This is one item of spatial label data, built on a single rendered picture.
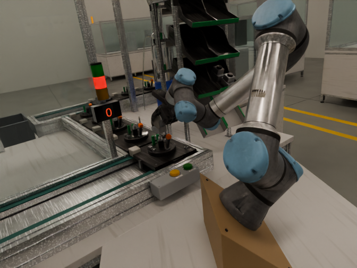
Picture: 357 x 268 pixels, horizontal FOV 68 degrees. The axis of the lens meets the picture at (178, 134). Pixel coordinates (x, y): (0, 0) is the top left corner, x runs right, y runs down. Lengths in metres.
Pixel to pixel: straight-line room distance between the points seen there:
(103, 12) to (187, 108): 11.28
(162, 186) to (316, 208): 0.57
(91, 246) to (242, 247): 0.54
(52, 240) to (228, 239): 0.59
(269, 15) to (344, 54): 4.28
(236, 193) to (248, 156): 0.19
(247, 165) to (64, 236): 0.67
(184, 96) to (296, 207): 0.58
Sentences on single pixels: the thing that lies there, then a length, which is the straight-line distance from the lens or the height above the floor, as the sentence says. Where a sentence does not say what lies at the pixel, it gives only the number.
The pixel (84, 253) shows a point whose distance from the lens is 1.01.
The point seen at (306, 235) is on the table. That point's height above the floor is 0.86.
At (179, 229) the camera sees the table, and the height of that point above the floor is 0.86.
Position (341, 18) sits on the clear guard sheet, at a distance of 5.12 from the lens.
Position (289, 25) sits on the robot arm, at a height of 1.49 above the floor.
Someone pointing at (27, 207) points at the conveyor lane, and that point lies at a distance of 1.25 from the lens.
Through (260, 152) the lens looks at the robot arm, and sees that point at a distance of 0.65.
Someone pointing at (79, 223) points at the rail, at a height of 0.93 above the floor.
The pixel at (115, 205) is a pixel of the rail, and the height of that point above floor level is 0.93.
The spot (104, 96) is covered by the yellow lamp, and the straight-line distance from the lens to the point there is 1.20.
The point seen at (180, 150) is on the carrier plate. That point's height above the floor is 0.97.
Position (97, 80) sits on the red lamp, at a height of 1.35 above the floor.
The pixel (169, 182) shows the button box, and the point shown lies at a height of 0.96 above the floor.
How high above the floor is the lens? 1.52
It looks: 22 degrees down
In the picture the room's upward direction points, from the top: 7 degrees counter-clockwise
